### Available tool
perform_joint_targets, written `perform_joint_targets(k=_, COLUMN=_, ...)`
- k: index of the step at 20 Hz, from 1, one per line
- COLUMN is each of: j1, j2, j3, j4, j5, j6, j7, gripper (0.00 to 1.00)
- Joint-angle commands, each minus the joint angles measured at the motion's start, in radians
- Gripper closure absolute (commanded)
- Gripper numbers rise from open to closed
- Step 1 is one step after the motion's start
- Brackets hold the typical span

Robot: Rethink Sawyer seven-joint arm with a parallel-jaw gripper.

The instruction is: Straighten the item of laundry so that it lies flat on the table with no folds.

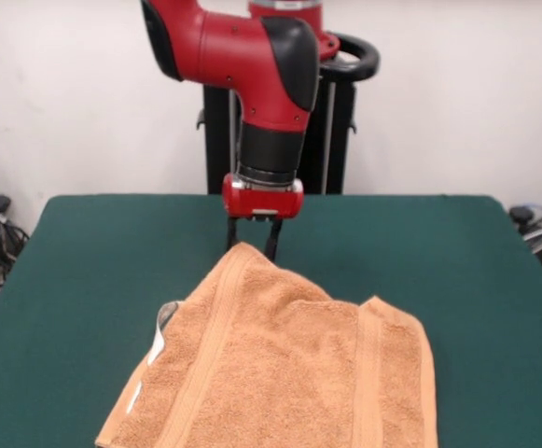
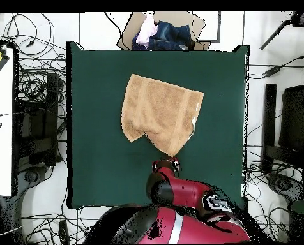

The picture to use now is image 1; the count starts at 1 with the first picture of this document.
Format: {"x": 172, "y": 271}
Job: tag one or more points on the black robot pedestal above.
{"x": 340, "y": 140}

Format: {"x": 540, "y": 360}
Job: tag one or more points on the dark green table cloth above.
{"x": 88, "y": 280}

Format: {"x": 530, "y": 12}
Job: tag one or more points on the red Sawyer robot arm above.
{"x": 233, "y": 51}

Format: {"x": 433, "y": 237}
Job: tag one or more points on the tan terry towel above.
{"x": 275, "y": 364}

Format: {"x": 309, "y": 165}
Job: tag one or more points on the small black power adapter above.
{"x": 521, "y": 214}

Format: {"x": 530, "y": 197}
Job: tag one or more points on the white round object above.
{"x": 537, "y": 238}

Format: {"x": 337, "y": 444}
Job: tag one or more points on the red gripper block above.
{"x": 261, "y": 203}

